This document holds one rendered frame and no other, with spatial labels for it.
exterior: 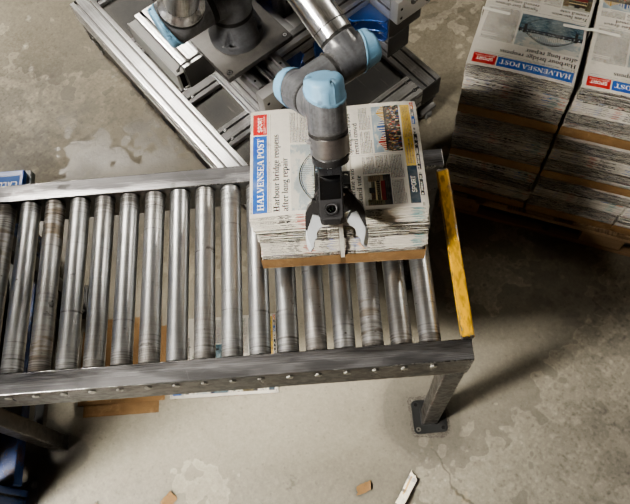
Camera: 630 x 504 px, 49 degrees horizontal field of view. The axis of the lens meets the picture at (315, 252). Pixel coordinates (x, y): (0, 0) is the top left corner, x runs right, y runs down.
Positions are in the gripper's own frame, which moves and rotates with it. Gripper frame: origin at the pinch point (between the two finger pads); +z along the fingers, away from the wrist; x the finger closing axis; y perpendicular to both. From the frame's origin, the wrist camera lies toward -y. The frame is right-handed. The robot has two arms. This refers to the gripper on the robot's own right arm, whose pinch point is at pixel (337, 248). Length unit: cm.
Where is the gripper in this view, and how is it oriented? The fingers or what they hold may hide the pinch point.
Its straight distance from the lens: 141.5
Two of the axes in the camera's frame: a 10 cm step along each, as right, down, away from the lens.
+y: 0.1, -5.4, 8.4
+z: 0.9, 8.4, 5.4
